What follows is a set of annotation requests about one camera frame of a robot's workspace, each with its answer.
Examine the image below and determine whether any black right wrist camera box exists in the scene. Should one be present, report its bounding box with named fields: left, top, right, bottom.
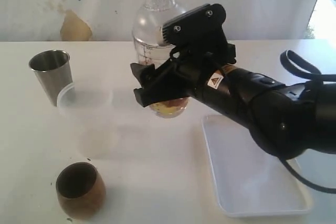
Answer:
left=160, top=4, right=228, bottom=53

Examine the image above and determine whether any translucent plastic cup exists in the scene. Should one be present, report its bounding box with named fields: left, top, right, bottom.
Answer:
left=57, top=78, right=118, bottom=159

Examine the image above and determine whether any white rectangular tray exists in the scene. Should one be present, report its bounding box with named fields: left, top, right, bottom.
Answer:
left=202, top=115, right=313, bottom=218

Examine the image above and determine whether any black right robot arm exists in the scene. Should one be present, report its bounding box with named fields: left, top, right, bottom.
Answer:
left=130, top=44, right=335, bottom=159

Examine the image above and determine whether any clear dome shaker lid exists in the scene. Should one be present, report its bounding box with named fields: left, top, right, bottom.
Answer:
left=132, top=0, right=186, bottom=47

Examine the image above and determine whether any clear plastic shaker cup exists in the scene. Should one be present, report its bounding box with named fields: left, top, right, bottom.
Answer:
left=134, top=41, right=189, bottom=106

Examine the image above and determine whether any stainless steel cup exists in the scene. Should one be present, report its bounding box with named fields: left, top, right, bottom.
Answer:
left=28, top=50, right=73, bottom=106

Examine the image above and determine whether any brown wooden cup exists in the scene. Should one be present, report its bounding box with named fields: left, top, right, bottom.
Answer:
left=55, top=162, right=106, bottom=220

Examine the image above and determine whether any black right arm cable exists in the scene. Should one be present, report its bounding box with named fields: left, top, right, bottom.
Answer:
left=279, top=49, right=336, bottom=193

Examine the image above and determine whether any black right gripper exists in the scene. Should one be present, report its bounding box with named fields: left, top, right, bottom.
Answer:
left=130, top=44, right=236, bottom=107

